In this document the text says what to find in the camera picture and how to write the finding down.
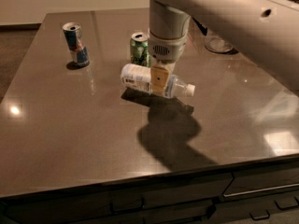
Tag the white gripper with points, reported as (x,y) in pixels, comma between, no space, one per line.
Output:
(167,49)

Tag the blue plastic water bottle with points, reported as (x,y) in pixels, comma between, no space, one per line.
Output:
(137,77)

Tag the crushed blue energy drink can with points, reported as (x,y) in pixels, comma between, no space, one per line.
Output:
(73,36)

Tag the dark drawer with handle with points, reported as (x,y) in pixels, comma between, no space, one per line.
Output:
(261,181)

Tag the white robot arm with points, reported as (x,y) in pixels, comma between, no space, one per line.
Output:
(265,31)

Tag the green soda can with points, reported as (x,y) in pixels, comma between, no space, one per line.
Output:
(139,49)

